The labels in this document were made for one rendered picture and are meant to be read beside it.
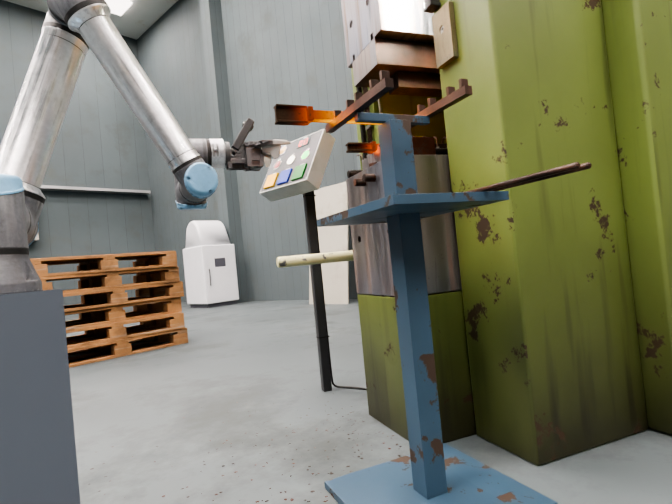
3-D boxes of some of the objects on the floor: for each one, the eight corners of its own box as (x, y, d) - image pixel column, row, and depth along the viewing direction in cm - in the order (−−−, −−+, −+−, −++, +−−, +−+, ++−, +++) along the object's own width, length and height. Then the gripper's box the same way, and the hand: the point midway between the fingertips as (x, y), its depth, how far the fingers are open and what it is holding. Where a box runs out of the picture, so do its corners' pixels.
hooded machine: (241, 303, 823) (233, 217, 826) (208, 308, 772) (200, 217, 775) (218, 303, 876) (211, 223, 879) (185, 308, 825) (177, 223, 828)
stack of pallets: (153, 337, 460) (146, 256, 461) (190, 342, 402) (181, 250, 404) (14, 363, 377) (6, 265, 379) (36, 374, 320) (26, 258, 322)
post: (324, 392, 209) (302, 162, 211) (321, 390, 212) (299, 164, 215) (332, 390, 210) (310, 162, 212) (329, 388, 214) (307, 164, 216)
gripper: (222, 175, 152) (279, 174, 159) (230, 161, 133) (294, 161, 141) (220, 150, 152) (277, 150, 159) (227, 132, 134) (292, 133, 141)
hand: (285, 147), depth 150 cm, fingers open, 14 cm apart
